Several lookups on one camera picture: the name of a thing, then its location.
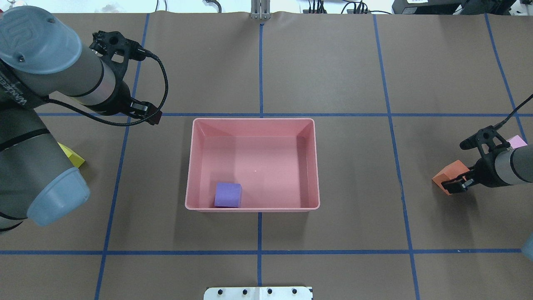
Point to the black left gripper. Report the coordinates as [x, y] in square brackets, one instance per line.
[122, 98]

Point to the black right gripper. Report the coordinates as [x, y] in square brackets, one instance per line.
[486, 166]

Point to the orange foam block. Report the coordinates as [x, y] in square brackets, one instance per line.
[449, 172]

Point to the purple foam block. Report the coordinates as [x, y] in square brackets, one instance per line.
[228, 195]

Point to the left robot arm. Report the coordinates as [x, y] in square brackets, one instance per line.
[44, 61]

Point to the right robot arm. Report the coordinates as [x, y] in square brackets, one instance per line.
[500, 164]

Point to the pink plastic bin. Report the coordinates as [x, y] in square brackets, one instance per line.
[273, 159]

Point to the pink foam block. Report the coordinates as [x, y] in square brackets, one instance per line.
[516, 142]

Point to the yellow foam block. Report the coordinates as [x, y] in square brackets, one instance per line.
[76, 160]

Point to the black box with label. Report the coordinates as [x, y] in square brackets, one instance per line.
[425, 7]

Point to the aluminium frame post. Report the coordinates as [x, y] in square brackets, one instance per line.
[260, 9]

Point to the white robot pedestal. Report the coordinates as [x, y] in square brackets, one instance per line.
[259, 293]

